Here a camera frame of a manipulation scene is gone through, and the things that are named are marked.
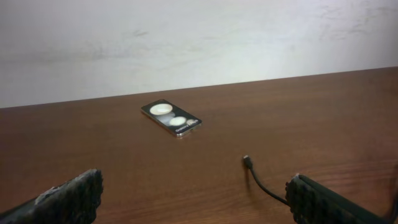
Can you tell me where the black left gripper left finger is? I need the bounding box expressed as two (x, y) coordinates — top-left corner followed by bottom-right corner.
(1, 169), (103, 224)

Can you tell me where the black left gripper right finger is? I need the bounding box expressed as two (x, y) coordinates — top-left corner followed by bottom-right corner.
(285, 174), (389, 224)

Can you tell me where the black charger cable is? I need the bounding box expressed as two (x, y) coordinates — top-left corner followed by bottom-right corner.
(243, 154), (290, 207)

